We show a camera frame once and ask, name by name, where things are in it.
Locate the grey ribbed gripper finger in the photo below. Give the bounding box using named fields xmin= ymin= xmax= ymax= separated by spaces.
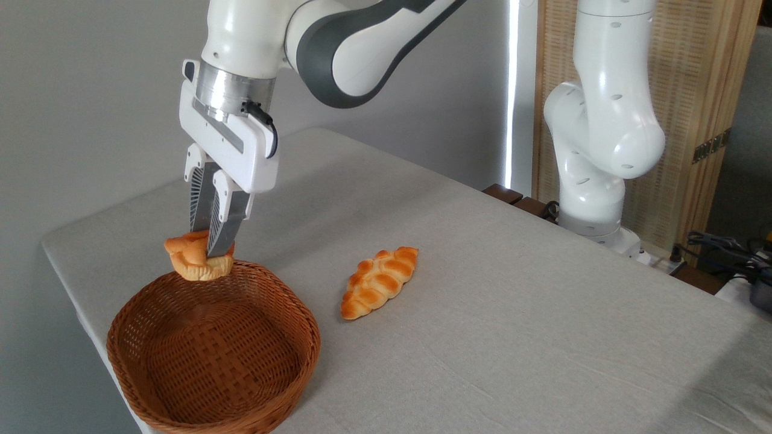
xmin=207 ymin=169 xmax=255 ymax=258
xmin=184 ymin=143 xmax=221 ymax=233

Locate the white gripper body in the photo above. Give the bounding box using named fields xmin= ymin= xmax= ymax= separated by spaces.
xmin=179 ymin=59 xmax=280 ymax=194

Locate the round bread roll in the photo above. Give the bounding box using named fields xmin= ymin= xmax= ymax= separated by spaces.
xmin=164 ymin=230 xmax=235 ymax=282

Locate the brown wicker basket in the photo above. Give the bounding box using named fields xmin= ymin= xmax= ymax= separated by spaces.
xmin=107 ymin=259 xmax=321 ymax=434

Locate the braided bread loaf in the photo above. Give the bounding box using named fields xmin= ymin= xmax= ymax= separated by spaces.
xmin=340 ymin=246 xmax=419 ymax=321

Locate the dark brown wooden furniture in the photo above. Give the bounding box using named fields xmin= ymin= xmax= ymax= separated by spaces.
xmin=482 ymin=184 xmax=560 ymax=225

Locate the grey tablecloth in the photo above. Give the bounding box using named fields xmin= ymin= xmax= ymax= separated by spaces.
xmin=41 ymin=127 xmax=772 ymax=434

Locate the white power strip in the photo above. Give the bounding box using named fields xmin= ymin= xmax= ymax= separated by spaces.
xmin=627 ymin=241 xmax=688 ymax=275

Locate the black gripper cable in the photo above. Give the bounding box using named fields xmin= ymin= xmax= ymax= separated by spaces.
xmin=241 ymin=101 xmax=279 ymax=159

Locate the black cable bundle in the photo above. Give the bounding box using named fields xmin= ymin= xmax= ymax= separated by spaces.
xmin=671 ymin=231 xmax=772 ymax=285

